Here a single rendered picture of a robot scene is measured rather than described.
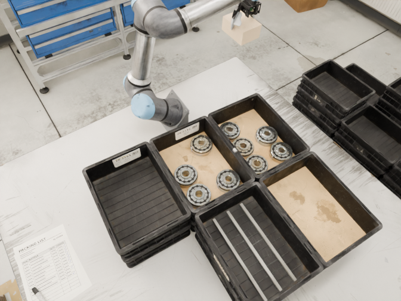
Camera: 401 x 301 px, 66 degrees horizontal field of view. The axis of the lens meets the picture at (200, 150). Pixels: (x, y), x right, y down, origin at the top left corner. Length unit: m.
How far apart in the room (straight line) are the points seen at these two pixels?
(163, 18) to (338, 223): 1.06
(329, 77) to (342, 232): 1.38
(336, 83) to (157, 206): 1.64
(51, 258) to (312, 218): 1.09
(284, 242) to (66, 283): 0.88
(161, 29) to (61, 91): 1.96
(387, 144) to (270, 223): 1.30
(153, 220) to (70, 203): 0.44
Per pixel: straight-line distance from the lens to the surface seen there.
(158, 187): 1.35
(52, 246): 1.50
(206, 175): 1.37
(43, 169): 1.70
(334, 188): 1.42
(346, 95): 2.41
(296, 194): 1.40
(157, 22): 1.24
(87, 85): 3.07
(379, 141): 2.39
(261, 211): 1.33
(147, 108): 1.46
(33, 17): 2.79
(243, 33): 1.60
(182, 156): 1.42
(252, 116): 1.60
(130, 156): 1.38
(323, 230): 1.37
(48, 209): 1.58
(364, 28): 4.12
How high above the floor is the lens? 2.02
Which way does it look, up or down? 56 degrees down
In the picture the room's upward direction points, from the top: 3 degrees clockwise
